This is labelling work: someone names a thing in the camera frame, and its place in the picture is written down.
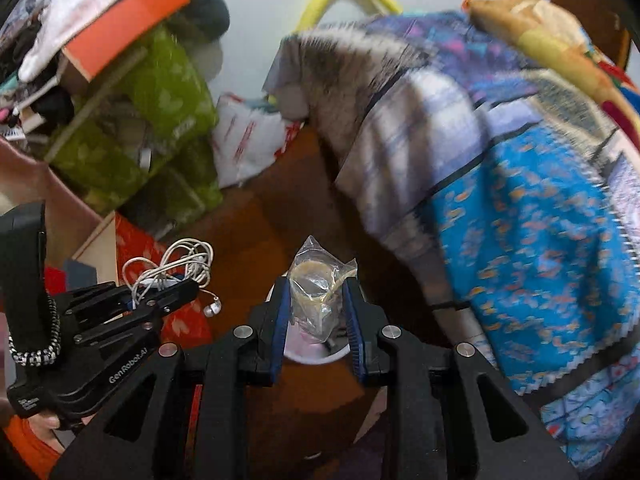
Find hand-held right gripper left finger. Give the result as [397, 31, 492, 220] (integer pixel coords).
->
[50, 277, 292, 480]

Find patterned blue bedsheet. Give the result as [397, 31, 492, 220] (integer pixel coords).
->
[265, 10, 640, 471]

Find white plastic bag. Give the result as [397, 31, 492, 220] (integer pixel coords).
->
[17, 0, 148, 81]

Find dark grey cloth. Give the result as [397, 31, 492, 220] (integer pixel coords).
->
[165, 0, 231, 46]

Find person's left hand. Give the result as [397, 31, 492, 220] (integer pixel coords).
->
[30, 411, 95, 432]

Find orange flat box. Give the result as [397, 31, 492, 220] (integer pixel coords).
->
[62, 0, 192, 83]

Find white bag with red print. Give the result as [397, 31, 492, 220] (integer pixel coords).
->
[210, 92, 301, 188]

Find brown wooden door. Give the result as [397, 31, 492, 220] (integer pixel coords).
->
[550, 0, 631, 68]

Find colourful fleece blanket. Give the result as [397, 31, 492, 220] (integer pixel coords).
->
[460, 0, 640, 151]

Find black cloth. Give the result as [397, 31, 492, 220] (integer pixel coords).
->
[30, 85, 76, 121]

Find brown cardboard box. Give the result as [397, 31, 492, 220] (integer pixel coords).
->
[0, 137, 118, 281]

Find white plastic bin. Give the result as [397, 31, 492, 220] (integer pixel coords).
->
[267, 280, 353, 365]

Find green patterned bag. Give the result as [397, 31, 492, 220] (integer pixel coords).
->
[45, 25, 224, 216]

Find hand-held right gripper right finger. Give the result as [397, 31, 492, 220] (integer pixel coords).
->
[342, 279, 576, 480]

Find clear plastic bag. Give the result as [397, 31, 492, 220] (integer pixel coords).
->
[289, 235, 358, 345]

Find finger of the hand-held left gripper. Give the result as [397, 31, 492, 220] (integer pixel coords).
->
[52, 282, 131, 317]
[75, 279, 198, 346]

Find white earphones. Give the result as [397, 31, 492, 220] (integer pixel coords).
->
[121, 238, 223, 318]

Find orange clothing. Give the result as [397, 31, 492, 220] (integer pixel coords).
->
[0, 415, 62, 480]

